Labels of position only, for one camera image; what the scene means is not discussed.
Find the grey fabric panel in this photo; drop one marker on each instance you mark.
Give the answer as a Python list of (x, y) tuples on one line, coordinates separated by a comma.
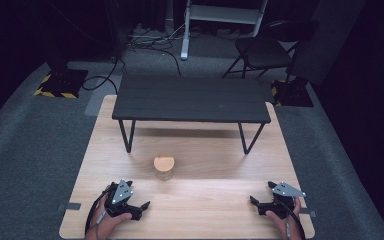
[(326, 43)]

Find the person's right hand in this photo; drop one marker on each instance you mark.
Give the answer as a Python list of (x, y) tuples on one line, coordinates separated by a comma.
[(291, 226)]

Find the small wooden cylinder block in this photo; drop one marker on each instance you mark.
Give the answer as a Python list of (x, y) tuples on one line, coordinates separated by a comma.
[(164, 163)]

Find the white metal stand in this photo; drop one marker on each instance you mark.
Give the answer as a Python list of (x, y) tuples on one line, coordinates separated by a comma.
[(221, 14)]

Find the black base with yellow stripes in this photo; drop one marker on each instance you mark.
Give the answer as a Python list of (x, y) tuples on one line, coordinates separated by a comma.
[(65, 83), (293, 93)]

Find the black folding chair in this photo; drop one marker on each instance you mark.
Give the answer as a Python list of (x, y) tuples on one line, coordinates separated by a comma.
[(266, 51)]

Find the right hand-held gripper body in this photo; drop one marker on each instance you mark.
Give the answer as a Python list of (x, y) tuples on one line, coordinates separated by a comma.
[(281, 203)]

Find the grey tape strip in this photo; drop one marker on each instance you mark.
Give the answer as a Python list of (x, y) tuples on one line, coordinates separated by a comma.
[(70, 206), (310, 212)]

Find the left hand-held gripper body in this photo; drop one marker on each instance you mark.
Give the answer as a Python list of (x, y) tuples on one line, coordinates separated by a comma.
[(122, 193)]

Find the person's left hand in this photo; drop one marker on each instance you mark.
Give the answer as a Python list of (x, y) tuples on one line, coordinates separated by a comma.
[(105, 225)]

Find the black shelf with metal legs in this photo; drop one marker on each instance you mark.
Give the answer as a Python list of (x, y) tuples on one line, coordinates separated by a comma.
[(190, 100)]

